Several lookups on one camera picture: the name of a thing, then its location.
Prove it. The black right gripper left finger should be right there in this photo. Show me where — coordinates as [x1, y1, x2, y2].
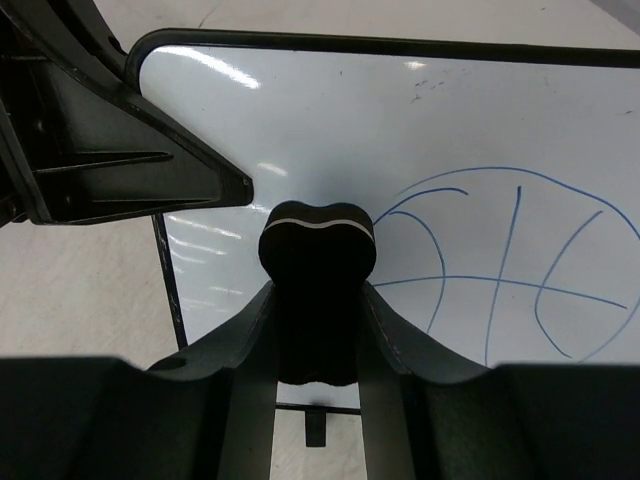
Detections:
[1, 285, 277, 479]

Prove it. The black whiteboard eraser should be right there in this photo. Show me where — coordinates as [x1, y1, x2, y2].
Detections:
[258, 201, 377, 386]

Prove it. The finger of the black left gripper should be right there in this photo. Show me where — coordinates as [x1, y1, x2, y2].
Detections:
[1, 1, 253, 225]

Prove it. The small black-framed whiteboard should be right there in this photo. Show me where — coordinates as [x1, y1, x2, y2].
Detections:
[124, 27, 640, 448]

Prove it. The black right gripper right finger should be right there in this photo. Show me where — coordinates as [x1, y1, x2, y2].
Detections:
[357, 286, 639, 479]

